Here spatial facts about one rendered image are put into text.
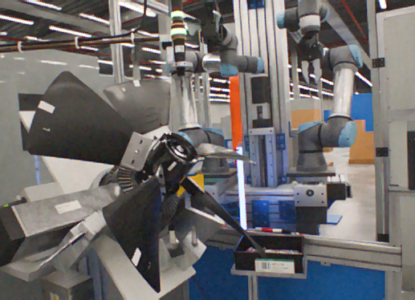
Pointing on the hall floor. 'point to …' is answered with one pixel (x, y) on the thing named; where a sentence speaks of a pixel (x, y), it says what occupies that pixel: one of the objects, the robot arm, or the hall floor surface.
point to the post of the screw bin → (253, 287)
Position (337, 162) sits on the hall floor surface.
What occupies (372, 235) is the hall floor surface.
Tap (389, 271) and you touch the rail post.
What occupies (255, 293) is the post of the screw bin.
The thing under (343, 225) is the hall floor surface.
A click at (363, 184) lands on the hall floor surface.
